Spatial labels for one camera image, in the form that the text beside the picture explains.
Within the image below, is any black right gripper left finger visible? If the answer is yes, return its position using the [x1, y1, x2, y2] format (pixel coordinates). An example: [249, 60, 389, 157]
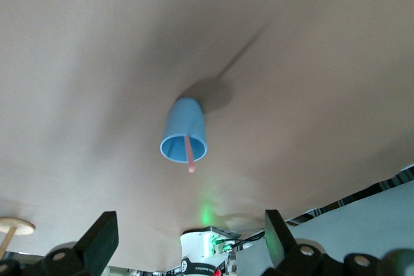
[0, 210, 120, 276]

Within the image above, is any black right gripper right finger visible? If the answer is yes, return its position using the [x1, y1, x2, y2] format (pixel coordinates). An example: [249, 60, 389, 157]
[263, 209, 414, 276]

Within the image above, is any thin black base cable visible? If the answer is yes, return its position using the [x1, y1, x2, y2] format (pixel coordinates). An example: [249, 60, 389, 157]
[222, 235, 267, 249]

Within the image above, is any light blue plastic cup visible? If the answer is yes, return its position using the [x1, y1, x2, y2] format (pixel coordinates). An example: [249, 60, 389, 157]
[159, 96, 209, 164]

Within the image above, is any pink chopstick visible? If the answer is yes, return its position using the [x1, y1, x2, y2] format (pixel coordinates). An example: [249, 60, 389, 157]
[184, 133, 197, 174]

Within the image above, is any wooden mug tree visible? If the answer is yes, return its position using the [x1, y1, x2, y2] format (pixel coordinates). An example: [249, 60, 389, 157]
[0, 217, 36, 258]

